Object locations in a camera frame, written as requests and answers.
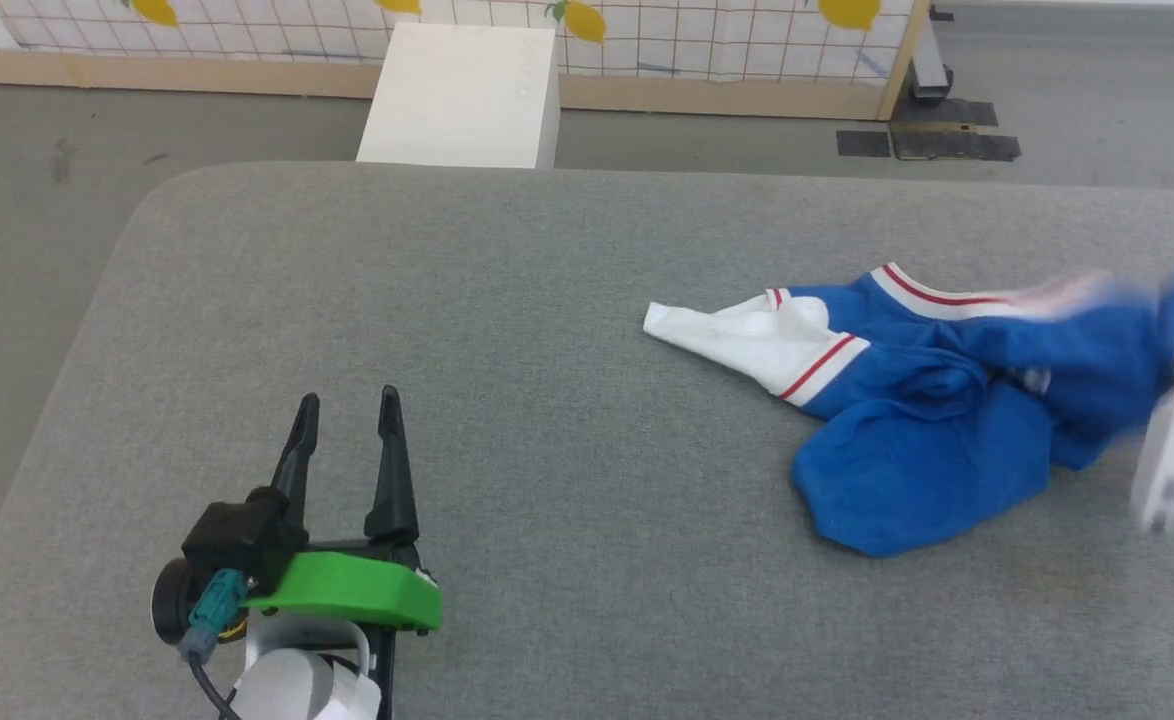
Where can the lemon print grid panel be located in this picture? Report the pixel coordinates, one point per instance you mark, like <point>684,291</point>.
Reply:
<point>727,40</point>

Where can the grey metal panel foot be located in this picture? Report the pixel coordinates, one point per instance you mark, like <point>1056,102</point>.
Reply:
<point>929,65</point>

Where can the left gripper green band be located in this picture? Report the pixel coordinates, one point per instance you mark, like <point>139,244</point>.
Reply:
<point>357,590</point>

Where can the white rectangular box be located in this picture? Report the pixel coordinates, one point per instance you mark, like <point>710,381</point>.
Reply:
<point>462,100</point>

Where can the grey fabric sofa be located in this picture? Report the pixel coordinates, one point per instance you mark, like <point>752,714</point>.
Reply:
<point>587,400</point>

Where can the blue basketball jersey white trim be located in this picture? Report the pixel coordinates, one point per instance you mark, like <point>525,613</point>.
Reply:
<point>927,440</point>

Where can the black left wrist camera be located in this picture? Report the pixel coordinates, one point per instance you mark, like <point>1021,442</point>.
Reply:
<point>237,540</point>

